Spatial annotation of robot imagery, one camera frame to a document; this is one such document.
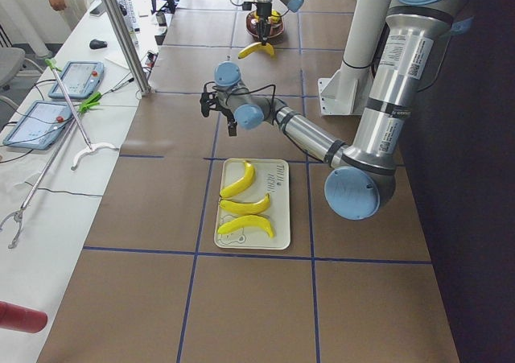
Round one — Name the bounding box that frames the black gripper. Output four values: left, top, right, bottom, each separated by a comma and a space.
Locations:
217, 100, 237, 137
256, 2, 272, 46

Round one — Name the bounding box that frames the curved yellow banana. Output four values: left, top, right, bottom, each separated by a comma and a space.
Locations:
237, 42, 275, 60

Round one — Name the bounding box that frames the long yellow banana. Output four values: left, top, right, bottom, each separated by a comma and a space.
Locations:
220, 160, 255, 199

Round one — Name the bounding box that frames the brown wicker basket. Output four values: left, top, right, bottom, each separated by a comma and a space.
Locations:
245, 10, 286, 39

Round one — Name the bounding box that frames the small yellow banana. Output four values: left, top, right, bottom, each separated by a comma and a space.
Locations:
269, 10, 281, 23

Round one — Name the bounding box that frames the cream bear tray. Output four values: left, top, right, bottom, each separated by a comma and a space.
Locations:
214, 159, 290, 250

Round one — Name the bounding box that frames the black orange connector box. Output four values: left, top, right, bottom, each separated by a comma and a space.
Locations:
145, 51, 159, 68

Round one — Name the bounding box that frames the green clamp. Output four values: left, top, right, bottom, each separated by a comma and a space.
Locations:
45, 59, 101, 113

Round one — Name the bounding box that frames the far blue teach pendant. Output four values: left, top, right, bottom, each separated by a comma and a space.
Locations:
49, 61, 105, 100

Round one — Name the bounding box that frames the blue teach pendant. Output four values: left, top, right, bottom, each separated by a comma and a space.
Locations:
2, 101, 72, 150
49, 61, 105, 100

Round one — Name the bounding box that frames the black computer mouse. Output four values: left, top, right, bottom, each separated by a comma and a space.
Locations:
89, 39, 108, 50

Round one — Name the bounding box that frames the near blue teach pendant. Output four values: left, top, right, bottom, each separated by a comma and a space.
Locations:
2, 101, 72, 150

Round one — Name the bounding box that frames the long metal grabber rod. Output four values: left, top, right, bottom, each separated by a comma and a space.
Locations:
0, 67, 121, 250

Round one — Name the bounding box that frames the red cylinder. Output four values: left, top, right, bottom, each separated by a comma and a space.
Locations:
1, 301, 47, 333

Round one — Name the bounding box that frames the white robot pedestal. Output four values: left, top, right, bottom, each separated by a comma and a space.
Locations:
318, 0, 391, 116

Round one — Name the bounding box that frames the aluminium frame post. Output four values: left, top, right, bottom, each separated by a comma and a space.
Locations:
102, 0, 151, 96

